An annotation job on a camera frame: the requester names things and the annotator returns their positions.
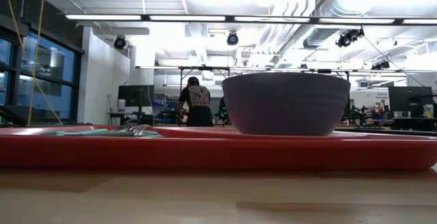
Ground blue plastic bowl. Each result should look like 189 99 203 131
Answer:
221 72 352 137

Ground light teal cloth napkin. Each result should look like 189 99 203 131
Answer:
40 128 163 139

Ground teal-handled metal fork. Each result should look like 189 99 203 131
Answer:
42 124 148 137

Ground red plastic tray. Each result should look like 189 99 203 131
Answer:
0 124 437 170

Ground person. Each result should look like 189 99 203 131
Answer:
176 76 214 127

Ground black ceiling spot lamp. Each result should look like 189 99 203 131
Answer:
226 31 240 46
113 35 127 51

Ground black computer monitor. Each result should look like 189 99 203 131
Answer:
388 86 434 113
117 85 155 108

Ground background desk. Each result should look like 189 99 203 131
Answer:
107 111 156 126
392 116 437 131

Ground black ceiling track lights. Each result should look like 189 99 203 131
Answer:
371 60 391 70
335 27 365 48

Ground dark framed window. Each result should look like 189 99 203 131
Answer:
0 29 82 125

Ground black background station frame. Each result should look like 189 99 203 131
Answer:
135 66 351 115

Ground overhead frame light bar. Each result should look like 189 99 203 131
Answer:
64 13 437 26

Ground silver ventilation duct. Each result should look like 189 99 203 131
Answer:
300 0 376 50

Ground black aluminium table frame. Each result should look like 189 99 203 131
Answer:
336 124 437 137

